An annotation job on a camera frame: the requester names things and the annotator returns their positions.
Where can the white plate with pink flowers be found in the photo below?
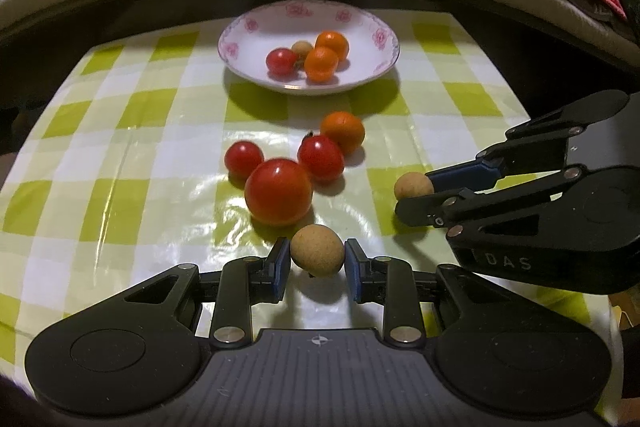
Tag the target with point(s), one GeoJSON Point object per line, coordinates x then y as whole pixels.
{"type": "Point", "coordinates": [250, 52]}

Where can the green checked tablecloth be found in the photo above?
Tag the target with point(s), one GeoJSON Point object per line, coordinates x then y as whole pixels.
{"type": "Point", "coordinates": [150, 167]}

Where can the small orange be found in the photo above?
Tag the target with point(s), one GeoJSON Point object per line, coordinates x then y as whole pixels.
{"type": "Point", "coordinates": [342, 132]}
{"type": "Point", "coordinates": [320, 64]}
{"type": "Point", "coordinates": [331, 43]}

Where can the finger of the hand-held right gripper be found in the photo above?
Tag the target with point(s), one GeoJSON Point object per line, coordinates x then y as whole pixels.
{"type": "Point", "coordinates": [450, 207]}
{"type": "Point", "coordinates": [460, 177]}

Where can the brown longan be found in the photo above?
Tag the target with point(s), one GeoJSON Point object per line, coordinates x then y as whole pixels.
{"type": "Point", "coordinates": [317, 251]}
{"type": "Point", "coordinates": [413, 185]}
{"type": "Point", "coordinates": [301, 48]}

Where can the large red tomato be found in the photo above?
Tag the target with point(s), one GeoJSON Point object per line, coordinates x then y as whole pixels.
{"type": "Point", "coordinates": [278, 192]}

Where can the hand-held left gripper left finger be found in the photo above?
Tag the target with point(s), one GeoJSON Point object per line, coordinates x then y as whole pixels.
{"type": "Point", "coordinates": [281, 269]}

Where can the small red tomato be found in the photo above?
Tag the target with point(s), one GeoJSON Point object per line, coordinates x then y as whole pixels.
{"type": "Point", "coordinates": [281, 61]}
{"type": "Point", "coordinates": [243, 159]}
{"type": "Point", "coordinates": [320, 157]}

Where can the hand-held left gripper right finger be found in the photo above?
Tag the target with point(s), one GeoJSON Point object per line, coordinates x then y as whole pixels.
{"type": "Point", "coordinates": [353, 269]}

